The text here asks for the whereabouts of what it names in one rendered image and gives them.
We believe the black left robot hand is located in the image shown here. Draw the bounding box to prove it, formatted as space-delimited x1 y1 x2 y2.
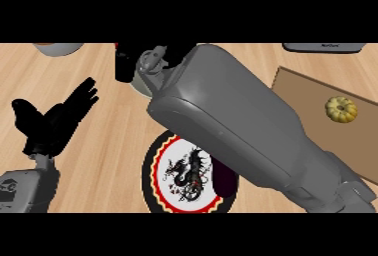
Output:
11 76 101 158

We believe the brown cutting board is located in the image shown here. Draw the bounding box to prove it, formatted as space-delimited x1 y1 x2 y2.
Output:
269 65 378 192

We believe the white bowl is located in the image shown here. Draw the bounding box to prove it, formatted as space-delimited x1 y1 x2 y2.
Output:
129 72 155 100

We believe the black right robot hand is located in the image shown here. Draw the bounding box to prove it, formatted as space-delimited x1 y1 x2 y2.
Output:
114 42 200 84

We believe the grey bowl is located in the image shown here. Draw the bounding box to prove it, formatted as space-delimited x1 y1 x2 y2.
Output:
33 42 86 58

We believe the dark grey appliance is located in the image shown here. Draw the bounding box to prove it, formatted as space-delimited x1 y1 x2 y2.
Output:
282 42 369 55

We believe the dragon print plate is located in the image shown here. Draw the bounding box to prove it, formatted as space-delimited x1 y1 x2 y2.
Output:
141 129 242 214

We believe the small yellow squash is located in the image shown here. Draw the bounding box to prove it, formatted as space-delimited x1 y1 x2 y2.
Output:
324 95 361 124

